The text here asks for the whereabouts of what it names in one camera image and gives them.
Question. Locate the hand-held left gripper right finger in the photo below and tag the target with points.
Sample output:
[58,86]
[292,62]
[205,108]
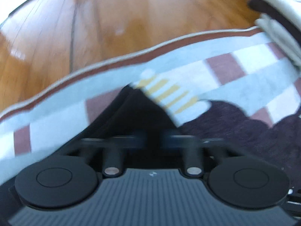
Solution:
[169,140]

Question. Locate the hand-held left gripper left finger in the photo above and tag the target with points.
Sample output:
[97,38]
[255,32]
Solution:
[138,140]

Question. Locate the white garment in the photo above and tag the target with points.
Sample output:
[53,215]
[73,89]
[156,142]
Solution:
[277,28]

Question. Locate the white yellow striped cloth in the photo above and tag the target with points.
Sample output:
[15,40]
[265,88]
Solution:
[174,98]

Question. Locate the dark purple-brown cloth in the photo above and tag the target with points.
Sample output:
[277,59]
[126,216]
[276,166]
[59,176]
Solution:
[235,131]

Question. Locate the checkered mat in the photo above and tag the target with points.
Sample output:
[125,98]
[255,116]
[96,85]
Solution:
[70,87]

